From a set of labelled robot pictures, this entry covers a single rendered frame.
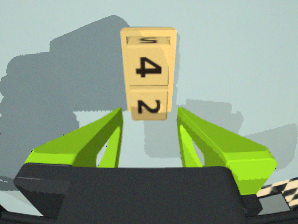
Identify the yellow shallow tray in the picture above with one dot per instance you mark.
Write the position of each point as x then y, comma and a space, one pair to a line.
168, 32

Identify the tan number cube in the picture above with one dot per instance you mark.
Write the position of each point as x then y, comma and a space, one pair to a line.
149, 102
148, 61

